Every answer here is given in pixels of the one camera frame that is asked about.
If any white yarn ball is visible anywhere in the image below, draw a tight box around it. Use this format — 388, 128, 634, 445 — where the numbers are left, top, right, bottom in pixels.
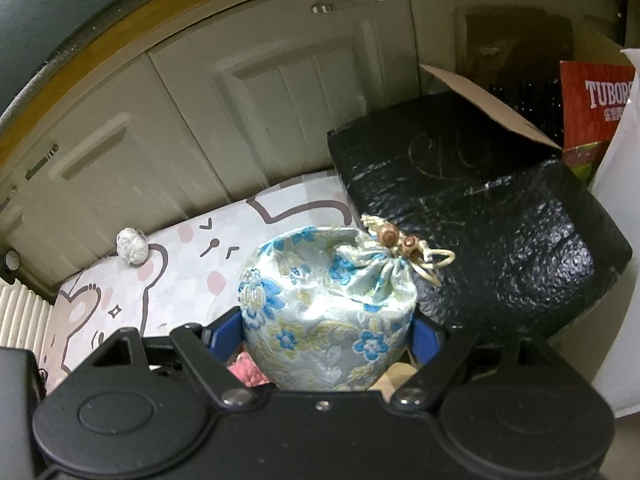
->
116, 228, 149, 266

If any cartoon bunny bed sheet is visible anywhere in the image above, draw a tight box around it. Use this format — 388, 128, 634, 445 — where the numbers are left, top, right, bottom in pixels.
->
40, 171, 356, 391

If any black wrapped package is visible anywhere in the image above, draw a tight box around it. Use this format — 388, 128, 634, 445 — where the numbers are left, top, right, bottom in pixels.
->
328, 91, 632, 341

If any brown cardboard box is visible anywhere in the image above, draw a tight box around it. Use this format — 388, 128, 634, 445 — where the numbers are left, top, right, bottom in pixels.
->
418, 4, 626, 151

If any red Tuborg carton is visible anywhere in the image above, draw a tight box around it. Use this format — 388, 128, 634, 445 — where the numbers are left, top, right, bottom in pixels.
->
560, 61, 636, 183

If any small round clock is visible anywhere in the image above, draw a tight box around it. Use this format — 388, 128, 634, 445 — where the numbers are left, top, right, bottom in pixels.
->
2, 249, 21, 273

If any blue floral drawstring pouch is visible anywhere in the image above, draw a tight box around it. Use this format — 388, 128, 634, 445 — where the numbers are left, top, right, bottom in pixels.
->
238, 214, 456, 391

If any cream cabinet with doors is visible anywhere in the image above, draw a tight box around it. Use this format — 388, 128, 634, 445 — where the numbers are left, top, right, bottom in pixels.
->
1, 0, 638, 295

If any pink crochet doll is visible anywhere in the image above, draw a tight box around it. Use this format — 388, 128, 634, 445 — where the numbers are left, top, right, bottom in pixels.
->
227, 351, 271, 388

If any cream ribbed suitcase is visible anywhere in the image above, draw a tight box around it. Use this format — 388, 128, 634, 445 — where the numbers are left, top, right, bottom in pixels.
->
0, 280, 52, 360

